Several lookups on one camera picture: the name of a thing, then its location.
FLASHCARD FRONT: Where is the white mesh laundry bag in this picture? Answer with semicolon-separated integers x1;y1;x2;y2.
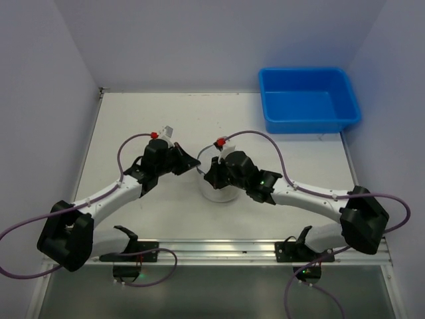
197;145;239;203

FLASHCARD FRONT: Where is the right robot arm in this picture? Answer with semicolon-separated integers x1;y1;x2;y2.
204;151;389;255

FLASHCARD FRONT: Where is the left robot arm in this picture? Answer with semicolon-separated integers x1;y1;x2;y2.
37;138;201;272

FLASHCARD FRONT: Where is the blue plastic bin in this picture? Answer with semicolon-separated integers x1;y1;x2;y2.
258;67;361;134

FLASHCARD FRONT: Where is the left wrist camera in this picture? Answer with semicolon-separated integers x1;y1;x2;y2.
158;126;174;148

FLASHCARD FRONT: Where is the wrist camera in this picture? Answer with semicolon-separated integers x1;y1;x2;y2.
214;136;236;161
158;126;174;148

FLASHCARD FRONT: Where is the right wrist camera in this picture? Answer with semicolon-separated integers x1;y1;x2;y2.
214;136;236;161

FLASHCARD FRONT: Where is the aluminium mounting rail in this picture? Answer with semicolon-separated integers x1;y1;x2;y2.
42;239;394;266

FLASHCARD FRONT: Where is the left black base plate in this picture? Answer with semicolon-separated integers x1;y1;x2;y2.
132;241;159;263

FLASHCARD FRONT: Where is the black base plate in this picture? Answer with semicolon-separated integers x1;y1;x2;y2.
132;241;159;263
274;232;335;263

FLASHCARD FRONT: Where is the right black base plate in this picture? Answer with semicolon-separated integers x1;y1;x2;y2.
274;232;335;263

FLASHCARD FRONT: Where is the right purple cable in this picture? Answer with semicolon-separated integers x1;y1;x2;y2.
214;130;412;319

